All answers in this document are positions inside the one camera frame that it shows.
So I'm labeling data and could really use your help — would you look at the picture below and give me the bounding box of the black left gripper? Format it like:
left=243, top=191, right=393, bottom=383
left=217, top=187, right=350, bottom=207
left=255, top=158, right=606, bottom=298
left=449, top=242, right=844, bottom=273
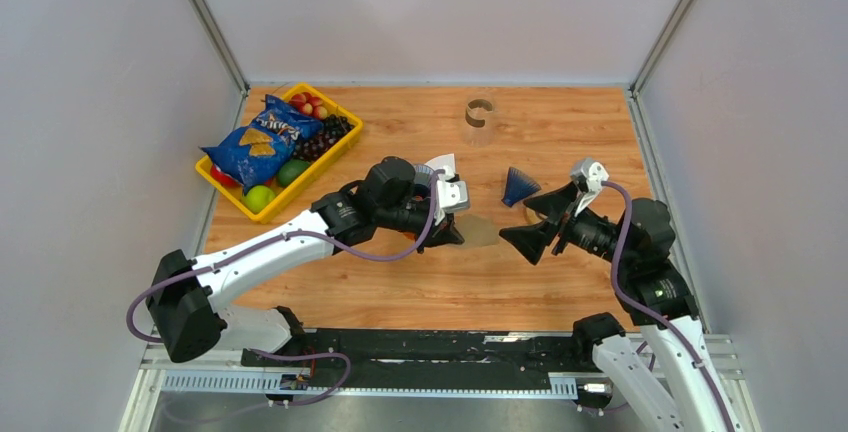
left=376, top=198, right=465, bottom=255

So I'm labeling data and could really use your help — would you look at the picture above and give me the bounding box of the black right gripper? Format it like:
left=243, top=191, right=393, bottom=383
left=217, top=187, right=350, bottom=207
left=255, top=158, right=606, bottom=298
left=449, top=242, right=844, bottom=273
left=497, top=179, right=632, bottom=267

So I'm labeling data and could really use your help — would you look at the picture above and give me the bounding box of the brown paper coffee filter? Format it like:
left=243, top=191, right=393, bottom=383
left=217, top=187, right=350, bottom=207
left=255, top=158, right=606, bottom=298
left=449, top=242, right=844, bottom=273
left=455, top=214, right=500, bottom=249

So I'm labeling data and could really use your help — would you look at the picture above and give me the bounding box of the blue glass dripper cone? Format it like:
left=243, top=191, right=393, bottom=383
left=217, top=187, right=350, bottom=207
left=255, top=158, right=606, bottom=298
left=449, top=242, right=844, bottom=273
left=412, top=163, right=433, bottom=201

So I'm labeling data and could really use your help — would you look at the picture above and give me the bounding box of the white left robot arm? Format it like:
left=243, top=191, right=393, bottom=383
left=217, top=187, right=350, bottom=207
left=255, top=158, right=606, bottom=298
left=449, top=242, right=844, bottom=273
left=126, top=154, right=470, bottom=366

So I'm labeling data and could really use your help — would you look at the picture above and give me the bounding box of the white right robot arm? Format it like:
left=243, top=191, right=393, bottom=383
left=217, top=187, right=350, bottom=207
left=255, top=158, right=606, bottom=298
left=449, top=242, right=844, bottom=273
left=499, top=181, right=743, bottom=431

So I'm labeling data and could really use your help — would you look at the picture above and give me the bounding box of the white paper coffee filter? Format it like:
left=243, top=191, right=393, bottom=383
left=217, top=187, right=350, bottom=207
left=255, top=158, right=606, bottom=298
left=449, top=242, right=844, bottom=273
left=425, top=153, right=459, bottom=182

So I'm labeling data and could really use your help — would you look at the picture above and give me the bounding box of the orange glass carafe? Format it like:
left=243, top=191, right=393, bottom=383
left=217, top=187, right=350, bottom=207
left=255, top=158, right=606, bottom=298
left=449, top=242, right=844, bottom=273
left=402, top=231, right=425, bottom=242

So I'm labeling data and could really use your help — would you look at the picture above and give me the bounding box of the clear glass carafe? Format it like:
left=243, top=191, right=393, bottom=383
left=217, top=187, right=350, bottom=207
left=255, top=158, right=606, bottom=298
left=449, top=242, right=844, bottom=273
left=460, top=92, right=497, bottom=147

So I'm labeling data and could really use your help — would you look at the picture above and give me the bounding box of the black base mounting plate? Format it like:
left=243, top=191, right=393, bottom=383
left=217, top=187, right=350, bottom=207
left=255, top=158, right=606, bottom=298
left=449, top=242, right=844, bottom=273
left=241, top=313, right=625, bottom=391

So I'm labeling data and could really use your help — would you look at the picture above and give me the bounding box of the dark grapes bunch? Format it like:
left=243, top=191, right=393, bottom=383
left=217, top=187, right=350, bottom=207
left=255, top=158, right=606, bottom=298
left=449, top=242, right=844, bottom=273
left=293, top=115, right=354, bottom=162

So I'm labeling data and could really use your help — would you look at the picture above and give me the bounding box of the yellow plastic tray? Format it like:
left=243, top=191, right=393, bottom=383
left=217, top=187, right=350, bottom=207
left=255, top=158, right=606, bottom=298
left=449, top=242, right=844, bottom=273
left=195, top=83, right=364, bottom=223

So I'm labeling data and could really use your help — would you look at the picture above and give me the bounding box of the green lime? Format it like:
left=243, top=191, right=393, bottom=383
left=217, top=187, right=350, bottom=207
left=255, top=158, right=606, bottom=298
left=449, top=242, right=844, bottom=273
left=275, top=159, right=311, bottom=188

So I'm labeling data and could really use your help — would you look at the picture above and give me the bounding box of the red apples bunch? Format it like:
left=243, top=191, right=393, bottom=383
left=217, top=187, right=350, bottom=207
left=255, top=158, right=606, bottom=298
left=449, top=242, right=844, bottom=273
left=288, top=92, right=330, bottom=120

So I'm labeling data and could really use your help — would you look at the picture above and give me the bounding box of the green apple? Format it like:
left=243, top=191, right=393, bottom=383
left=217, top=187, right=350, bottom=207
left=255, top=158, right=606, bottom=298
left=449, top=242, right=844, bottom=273
left=241, top=185, right=276, bottom=214

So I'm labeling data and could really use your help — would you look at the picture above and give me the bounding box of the blue chips bag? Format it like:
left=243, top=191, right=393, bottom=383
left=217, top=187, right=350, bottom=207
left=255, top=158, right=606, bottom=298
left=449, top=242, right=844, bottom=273
left=200, top=94, right=323, bottom=191

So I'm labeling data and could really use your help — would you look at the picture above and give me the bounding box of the red fruit under bag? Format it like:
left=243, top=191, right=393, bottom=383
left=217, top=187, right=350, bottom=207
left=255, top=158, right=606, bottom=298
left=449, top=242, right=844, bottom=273
left=209, top=165, right=241, bottom=188

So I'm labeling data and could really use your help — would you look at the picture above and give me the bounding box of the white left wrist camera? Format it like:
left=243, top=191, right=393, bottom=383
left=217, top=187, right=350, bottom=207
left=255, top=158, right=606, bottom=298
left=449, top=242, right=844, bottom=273
left=434, top=177, right=471, bottom=225

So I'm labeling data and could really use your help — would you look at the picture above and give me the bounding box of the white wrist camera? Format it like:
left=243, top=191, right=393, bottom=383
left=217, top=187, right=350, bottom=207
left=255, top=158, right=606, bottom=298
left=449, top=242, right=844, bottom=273
left=570, top=157, right=609, bottom=216
left=434, top=177, right=471, bottom=225

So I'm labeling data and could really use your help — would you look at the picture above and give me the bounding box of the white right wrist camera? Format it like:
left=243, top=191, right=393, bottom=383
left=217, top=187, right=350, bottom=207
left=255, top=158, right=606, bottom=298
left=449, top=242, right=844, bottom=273
left=570, top=157, right=609, bottom=216

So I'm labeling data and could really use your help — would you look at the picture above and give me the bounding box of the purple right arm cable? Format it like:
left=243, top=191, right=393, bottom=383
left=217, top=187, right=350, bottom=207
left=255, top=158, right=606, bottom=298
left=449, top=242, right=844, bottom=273
left=576, top=180, right=737, bottom=432

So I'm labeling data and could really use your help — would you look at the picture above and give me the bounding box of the aluminium frame rail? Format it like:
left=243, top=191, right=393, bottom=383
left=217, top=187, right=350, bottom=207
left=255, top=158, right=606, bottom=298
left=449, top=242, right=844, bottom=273
left=120, top=316, right=743, bottom=431

